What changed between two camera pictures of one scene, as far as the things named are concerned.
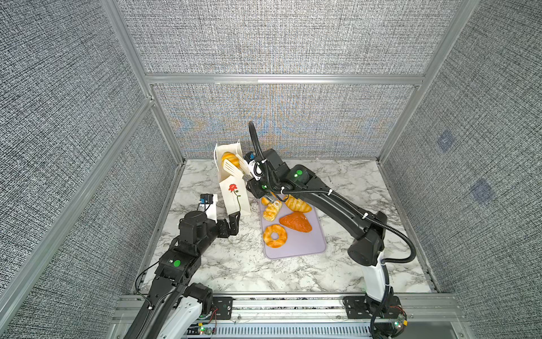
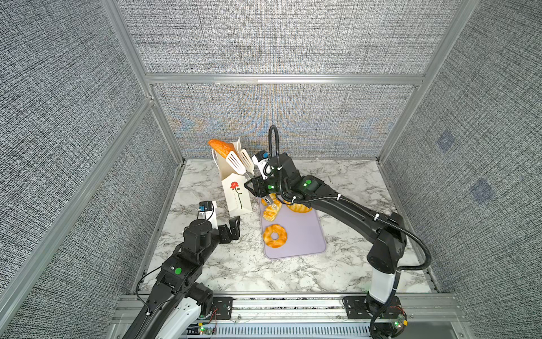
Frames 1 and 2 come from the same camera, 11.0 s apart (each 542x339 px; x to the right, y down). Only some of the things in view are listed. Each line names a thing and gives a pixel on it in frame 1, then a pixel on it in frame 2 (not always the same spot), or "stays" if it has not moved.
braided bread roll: (272, 210) stays
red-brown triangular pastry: (296, 220) -> (222, 147)
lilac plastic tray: (297, 244) stays
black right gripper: (254, 188) stays
